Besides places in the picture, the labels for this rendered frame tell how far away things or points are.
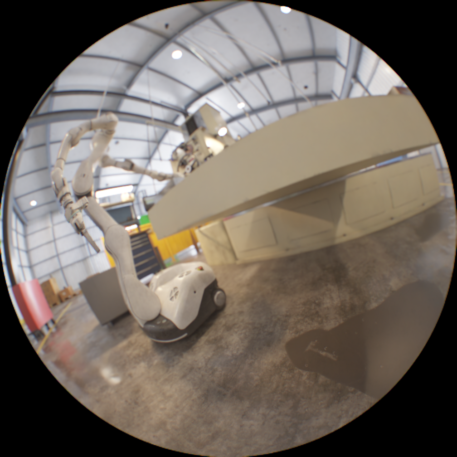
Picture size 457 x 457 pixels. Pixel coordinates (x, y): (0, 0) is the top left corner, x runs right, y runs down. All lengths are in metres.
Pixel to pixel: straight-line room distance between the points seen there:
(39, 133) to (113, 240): 10.31
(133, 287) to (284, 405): 0.84
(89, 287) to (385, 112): 1.93
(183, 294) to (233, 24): 8.30
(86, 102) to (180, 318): 9.65
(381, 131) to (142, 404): 1.09
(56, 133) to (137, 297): 10.29
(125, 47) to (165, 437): 8.65
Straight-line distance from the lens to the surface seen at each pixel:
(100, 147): 1.17
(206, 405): 0.67
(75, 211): 0.70
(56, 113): 6.33
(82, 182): 0.94
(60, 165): 0.85
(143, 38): 7.90
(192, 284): 0.79
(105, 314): 1.71
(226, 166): 0.25
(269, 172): 0.22
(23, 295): 3.45
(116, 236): 0.81
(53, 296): 7.93
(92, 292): 1.67
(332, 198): 1.42
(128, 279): 0.80
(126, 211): 3.18
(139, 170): 1.26
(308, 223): 1.41
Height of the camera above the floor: 0.58
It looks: 4 degrees down
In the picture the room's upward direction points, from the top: 21 degrees counter-clockwise
